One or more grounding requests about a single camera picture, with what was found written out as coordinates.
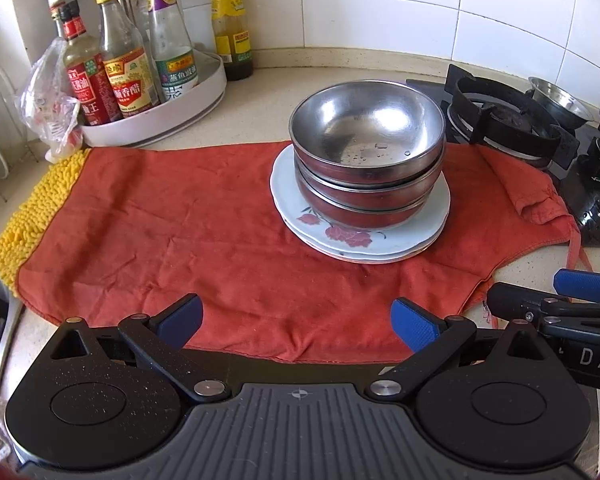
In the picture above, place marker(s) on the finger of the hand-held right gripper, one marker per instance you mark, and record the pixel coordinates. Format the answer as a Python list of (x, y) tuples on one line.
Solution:
[(520, 302), (585, 285)]

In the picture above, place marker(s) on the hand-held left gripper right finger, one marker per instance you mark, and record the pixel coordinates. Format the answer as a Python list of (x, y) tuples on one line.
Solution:
[(414, 325)]

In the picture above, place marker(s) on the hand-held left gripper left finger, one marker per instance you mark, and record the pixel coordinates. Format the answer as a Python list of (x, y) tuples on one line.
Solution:
[(180, 320)]

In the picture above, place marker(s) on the white floral plate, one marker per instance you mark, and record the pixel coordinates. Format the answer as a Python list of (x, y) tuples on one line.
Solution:
[(290, 195), (330, 252), (375, 260)]

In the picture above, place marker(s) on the stainless steel bowl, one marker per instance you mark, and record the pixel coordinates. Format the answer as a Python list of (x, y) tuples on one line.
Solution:
[(320, 186), (350, 217), (360, 120), (562, 105)]

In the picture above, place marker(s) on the red cloth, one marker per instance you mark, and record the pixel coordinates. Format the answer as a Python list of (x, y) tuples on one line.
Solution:
[(180, 220)]

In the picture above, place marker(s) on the black gas stove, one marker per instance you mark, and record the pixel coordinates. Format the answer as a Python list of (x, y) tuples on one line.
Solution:
[(590, 170)]

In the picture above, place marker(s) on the black burner grate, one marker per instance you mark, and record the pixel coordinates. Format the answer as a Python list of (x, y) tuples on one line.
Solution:
[(510, 130)]

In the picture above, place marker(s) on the stainless steel sink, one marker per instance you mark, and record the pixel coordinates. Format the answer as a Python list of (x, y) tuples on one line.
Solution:
[(5, 330)]

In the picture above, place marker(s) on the yellow chenille mat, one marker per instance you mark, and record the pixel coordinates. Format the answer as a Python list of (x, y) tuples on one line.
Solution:
[(35, 220)]

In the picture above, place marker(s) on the white two-tier turntable rack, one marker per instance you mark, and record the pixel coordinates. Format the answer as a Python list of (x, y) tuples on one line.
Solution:
[(200, 95)]

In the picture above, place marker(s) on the yellow cap vinegar bottle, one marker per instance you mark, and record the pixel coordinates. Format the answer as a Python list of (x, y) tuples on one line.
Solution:
[(130, 80)]

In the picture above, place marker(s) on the clear plastic bag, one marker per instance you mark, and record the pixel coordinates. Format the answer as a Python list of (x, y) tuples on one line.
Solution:
[(50, 105)]

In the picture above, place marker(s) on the red label sauce bottle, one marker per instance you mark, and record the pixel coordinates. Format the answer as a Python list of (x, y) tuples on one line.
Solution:
[(87, 85)]

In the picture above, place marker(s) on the clear purple label soy bottle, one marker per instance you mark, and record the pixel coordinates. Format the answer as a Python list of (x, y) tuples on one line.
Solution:
[(175, 60)]

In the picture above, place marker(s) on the yellow-label sauce bottle by wall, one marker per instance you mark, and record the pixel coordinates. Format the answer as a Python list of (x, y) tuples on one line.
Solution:
[(232, 35)]

